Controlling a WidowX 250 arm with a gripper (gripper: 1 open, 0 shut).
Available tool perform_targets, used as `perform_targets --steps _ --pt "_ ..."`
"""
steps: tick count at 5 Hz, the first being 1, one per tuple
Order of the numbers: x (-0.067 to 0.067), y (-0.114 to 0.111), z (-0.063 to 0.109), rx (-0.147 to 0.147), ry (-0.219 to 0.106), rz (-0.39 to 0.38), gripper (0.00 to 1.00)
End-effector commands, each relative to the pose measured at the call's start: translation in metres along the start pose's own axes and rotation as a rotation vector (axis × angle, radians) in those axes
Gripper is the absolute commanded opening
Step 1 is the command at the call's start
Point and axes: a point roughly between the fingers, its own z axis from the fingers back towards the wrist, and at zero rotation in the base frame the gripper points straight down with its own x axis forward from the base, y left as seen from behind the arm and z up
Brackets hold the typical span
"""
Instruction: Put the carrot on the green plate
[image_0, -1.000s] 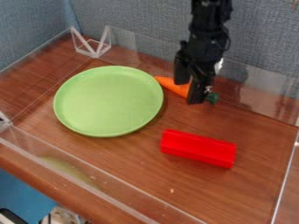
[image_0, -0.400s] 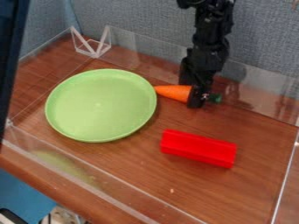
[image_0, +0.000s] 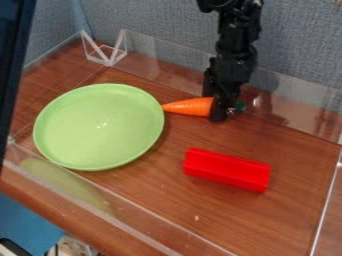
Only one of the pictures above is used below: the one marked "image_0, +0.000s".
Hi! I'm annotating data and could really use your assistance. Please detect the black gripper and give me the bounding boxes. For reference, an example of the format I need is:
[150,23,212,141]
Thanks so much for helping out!
[202,46,258,122]

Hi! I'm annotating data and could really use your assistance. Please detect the orange toy carrot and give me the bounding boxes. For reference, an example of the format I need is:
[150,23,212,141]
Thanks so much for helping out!
[160,96,249,118]

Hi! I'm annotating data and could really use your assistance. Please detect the green plastic plate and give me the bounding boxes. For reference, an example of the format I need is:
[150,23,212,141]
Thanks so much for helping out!
[32,83,164,171]

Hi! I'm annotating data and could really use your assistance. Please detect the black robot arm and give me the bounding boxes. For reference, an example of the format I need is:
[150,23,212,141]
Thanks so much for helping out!
[196,0,265,122]

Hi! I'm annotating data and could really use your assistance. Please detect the red rectangular block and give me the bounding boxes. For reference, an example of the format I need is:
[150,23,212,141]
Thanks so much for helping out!
[183,148,271,192]

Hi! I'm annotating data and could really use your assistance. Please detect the clear acrylic enclosure wall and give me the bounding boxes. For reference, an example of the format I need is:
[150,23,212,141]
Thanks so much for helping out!
[0,31,342,256]

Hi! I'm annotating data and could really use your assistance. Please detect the clear acrylic corner bracket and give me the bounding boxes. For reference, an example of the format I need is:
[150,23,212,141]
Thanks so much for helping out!
[80,29,128,67]

